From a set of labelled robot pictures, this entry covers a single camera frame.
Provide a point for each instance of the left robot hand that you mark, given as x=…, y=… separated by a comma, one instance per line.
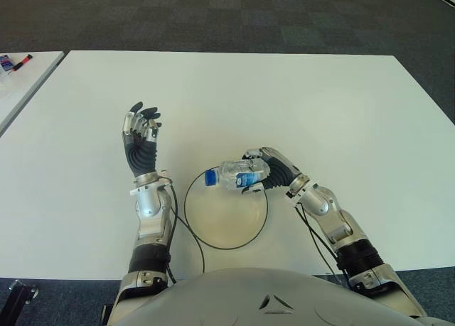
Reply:
x=142, y=155

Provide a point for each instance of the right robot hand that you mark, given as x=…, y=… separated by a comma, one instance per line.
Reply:
x=281, y=171

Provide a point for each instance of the clear water bottle blue cap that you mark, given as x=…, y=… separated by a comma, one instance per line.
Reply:
x=234, y=175

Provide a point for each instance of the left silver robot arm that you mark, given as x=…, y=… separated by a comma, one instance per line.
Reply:
x=153, y=226

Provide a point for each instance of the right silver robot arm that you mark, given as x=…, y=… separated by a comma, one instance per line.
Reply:
x=348, y=240

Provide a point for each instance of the white plate black rim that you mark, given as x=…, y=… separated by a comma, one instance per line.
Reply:
x=227, y=219

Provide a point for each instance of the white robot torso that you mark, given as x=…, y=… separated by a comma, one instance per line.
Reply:
x=249, y=299

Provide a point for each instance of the white side table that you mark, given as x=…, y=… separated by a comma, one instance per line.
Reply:
x=28, y=82

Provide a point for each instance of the red marker pen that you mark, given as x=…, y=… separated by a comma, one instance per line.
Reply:
x=22, y=62

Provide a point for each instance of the blue white small pack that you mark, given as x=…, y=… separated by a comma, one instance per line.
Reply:
x=5, y=63

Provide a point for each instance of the black metal stand frame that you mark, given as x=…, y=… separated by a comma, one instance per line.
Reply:
x=21, y=299

